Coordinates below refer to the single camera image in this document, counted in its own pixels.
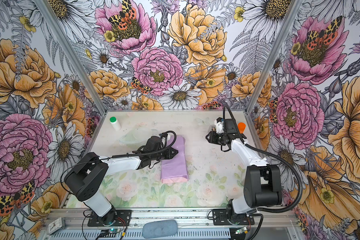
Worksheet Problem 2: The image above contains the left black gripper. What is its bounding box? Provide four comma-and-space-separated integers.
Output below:
151, 147, 179, 161

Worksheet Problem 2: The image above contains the pink wrapping paper sheet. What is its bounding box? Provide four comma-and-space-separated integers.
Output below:
161, 136, 189, 185

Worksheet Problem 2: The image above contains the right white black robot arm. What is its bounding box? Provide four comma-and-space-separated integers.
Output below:
206, 118, 282, 225

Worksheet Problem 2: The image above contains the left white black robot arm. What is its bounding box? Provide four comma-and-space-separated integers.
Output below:
64, 133, 185, 226

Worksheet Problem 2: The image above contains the orange bottle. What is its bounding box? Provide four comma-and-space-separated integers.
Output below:
238, 122, 246, 134

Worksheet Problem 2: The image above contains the white bottle green cap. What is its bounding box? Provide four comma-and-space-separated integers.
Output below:
110, 117, 122, 131

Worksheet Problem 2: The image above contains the grey foam pad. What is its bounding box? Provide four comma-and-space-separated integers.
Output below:
142, 220, 178, 239

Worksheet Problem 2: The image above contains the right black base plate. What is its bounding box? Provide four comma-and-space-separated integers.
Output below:
212, 209, 255, 226

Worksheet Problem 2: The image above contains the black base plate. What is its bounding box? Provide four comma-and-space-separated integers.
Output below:
87, 209, 132, 227
212, 209, 255, 226

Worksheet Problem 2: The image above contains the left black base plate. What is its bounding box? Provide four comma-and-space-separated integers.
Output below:
87, 209, 132, 227

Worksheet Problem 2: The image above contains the left black cable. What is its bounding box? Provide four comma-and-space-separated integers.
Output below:
59, 130, 178, 193

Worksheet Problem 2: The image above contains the right black corrugated cable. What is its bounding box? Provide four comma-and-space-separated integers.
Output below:
222, 103, 303, 240

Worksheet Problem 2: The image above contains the aluminium front rail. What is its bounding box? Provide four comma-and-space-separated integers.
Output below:
43, 208, 298, 230

